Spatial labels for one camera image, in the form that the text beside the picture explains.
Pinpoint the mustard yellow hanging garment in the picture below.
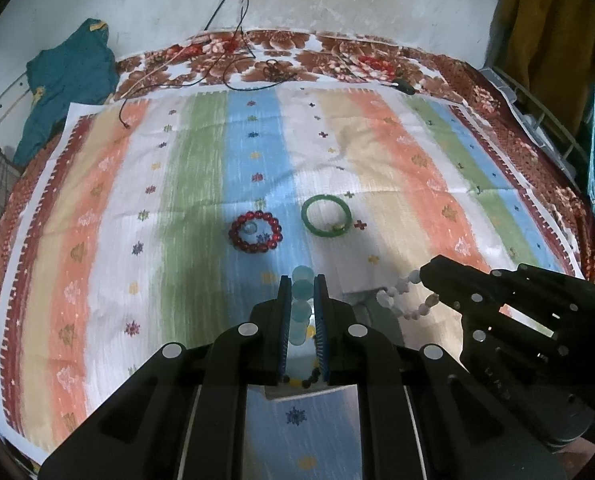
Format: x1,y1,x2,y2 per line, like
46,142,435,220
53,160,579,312
496,0,595,134

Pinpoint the white pink bead bracelet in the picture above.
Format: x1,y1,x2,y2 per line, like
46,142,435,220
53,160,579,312
374,268,441,322

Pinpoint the red floral bed sheet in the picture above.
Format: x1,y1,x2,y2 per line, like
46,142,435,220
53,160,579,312
0,29,595,283

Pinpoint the light blue bead bracelet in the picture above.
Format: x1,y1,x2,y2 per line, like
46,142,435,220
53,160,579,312
288,263,316,347

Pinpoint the teal green garment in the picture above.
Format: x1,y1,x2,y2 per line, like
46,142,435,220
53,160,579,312
13,18,119,167

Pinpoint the multicolour bead bracelet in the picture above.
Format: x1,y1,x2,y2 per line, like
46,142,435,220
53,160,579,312
282,324,324,390

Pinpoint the black charger plug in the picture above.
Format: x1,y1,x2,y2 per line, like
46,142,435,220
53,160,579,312
393,78,417,96

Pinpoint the green jade bangle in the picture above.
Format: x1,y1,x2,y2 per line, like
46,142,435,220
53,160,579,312
301,194,353,238

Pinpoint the dark red bead bracelet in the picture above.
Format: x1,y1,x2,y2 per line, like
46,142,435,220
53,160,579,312
228,210,284,255

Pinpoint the striped colourful cloth mat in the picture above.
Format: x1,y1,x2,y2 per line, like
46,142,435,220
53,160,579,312
0,84,588,463

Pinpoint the white wire rack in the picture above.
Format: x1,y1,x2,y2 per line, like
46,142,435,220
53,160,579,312
480,66,588,181

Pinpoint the black cable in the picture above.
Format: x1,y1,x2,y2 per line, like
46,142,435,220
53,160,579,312
116,0,299,130

